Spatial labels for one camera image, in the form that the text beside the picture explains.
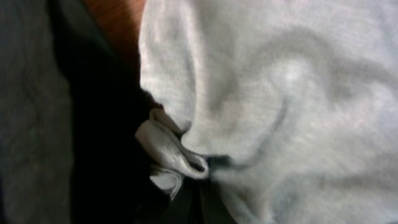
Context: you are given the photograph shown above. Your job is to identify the light blue t-shirt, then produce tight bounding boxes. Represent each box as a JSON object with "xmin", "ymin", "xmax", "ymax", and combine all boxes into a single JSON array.
[{"xmin": 136, "ymin": 1, "xmax": 397, "ymax": 223}]

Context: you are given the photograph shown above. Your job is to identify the black shorts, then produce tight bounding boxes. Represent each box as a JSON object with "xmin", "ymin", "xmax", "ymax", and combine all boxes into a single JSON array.
[{"xmin": 1, "ymin": 1, "xmax": 232, "ymax": 223}]

